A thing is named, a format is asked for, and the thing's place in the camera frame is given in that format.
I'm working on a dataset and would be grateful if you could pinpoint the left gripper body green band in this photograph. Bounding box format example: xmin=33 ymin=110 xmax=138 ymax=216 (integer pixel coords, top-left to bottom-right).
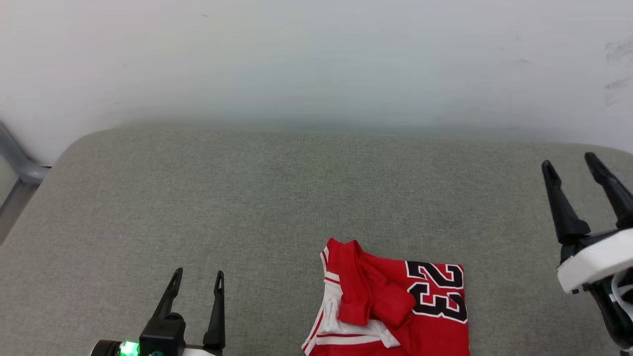
xmin=90 ymin=312 xmax=224 ymax=356

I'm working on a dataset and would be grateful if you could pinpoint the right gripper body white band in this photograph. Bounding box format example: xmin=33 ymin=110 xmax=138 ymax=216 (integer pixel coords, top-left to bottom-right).
xmin=556 ymin=225 xmax=633 ymax=353

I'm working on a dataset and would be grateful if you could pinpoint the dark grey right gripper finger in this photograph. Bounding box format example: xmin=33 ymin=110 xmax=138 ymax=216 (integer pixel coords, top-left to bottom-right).
xmin=541 ymin=160 xmax=592 ymax=246
xmin=584 ymin=152 xmax=633 ymax=229

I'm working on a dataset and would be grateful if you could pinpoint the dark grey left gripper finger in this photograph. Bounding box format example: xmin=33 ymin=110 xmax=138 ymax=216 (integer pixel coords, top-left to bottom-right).
xmin=152 ymin=267 xmax=184 ymax=321
xmin=203 ymin=270 xmax=226 ymax=349

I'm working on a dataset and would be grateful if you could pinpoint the red and white basketball jersey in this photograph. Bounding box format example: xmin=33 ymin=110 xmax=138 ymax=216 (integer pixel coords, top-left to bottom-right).
xmin=302 ymin=237 xmax=471 ymax=356

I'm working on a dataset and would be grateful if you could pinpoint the grey fabric sofa cushion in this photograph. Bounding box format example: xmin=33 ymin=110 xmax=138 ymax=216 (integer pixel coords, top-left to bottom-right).
xmin=0 ymin=126 xmax=633 ymax=356

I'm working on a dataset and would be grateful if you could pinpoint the grey metal frame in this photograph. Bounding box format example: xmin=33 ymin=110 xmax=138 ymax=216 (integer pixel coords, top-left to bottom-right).
xmin=0 ymin=122 xmax=51 ymax=244

